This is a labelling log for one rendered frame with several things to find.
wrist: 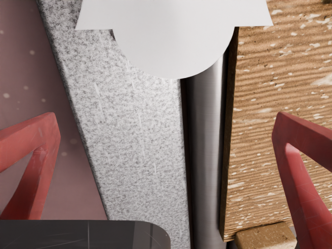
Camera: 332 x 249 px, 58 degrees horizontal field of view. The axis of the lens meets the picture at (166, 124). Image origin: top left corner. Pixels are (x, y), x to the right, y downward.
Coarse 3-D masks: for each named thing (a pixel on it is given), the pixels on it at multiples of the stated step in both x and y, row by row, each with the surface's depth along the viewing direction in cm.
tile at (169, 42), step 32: (96, 0) 17; (128, 0) 17; (160, 0) 17; (192, 0) 17; (224, 0) 17; (256, 0) 17; (128, 32) 18; (160, 32) 18; (192, 32) 18; (224, 32) 18; (160, 64) 19; (192, 64) 19
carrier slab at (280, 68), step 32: (288, 0) 18; (320, 0) 19; (256, 32) 19; (288, 32) 20; (320, 32) 20; (256, 64) 21; (288, 64) 21; (320, 64) 22; (256, 96) 22; (288, 96) 23; (320, 96) 23; (256, 128) 24; (224, 160) 27; (256, 160) 26; (224, 192) 29; (256, 192) 29; (320, 192) 31; (224, 224) 31; (256, 224) 32; (288, 224) 34
